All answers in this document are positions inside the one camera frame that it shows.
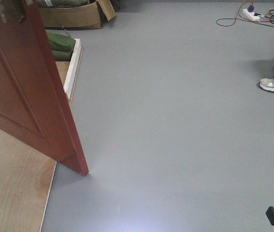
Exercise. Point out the plywood base platform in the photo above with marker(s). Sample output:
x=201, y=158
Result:
x=26, y=177

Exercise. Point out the open cardboard box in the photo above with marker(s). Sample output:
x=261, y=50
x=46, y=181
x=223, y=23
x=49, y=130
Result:
x=89, y=15

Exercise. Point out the green sandbag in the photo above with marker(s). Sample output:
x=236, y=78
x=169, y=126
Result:
x=62, y=55
x=60, y=42

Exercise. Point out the lower green sandbag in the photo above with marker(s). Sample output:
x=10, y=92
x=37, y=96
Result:
x=62, y=55

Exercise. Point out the upper green sandbag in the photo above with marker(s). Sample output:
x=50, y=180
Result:
x=60, y=42

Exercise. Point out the brown wooden door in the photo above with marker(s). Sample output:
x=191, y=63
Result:
x=33, y=105

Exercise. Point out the white edge rail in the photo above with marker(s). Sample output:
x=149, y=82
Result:
x=73, y=69

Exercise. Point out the white power strip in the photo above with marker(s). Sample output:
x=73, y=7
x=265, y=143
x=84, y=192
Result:
x=250, y=15

